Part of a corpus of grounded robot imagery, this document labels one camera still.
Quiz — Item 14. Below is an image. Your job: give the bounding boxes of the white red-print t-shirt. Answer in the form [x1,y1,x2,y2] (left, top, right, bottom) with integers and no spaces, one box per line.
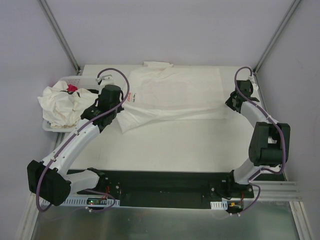
[117,62,227,133]

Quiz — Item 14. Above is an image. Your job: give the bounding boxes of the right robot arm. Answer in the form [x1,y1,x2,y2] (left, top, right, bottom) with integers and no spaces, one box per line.
[225,80,291,198]

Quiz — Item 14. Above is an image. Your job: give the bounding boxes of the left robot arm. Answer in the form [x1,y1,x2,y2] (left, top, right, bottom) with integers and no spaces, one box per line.
[27,84,124,206]

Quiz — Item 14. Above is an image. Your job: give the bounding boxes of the white plastic laundry basket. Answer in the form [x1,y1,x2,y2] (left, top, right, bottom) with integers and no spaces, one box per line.
[42,76,100,133]

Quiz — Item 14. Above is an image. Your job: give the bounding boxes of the pink t-shirt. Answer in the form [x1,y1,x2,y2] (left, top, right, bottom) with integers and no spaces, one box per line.
[67,84,78,92]

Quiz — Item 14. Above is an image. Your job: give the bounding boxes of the white t-shirt pile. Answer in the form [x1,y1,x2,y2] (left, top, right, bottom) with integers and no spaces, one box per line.
[37,80,98,129]

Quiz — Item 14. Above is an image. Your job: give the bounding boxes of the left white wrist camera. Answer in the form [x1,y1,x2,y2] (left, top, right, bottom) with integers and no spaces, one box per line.
[95,74,114,86]

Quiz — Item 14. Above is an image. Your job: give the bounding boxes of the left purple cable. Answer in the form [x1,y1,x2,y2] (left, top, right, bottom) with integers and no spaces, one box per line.
[34,67,131,212]

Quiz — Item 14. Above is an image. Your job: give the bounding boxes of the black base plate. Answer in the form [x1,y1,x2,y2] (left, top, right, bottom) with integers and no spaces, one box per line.
[76,169,253,210]

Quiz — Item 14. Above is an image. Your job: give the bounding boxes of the aluminium front rail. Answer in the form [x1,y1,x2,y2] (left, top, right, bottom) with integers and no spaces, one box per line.
[249,181,303,201]

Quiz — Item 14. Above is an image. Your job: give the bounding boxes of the left white cable duct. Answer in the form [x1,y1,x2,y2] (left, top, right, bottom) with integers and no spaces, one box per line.
[39,196,121,208]

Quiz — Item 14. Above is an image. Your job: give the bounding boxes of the white cable duct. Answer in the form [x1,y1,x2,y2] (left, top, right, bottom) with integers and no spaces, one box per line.
[210,200,228,211]
[39,196,121,208]

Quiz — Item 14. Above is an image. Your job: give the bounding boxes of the right white cable duct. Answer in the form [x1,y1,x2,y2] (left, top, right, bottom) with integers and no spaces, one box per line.
[210,200,228,211]

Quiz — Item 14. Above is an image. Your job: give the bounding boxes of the right aluminium frame post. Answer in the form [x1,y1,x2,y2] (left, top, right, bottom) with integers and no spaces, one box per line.
[253,0,303,75]

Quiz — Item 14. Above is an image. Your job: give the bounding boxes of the aluminium frame post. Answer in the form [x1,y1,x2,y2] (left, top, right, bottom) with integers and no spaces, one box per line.
[253,0,303,75]
[37,0,81,74]

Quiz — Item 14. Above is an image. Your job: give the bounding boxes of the left aluminium frame post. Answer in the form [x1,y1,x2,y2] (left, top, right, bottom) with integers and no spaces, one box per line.
[37,0,81,74]

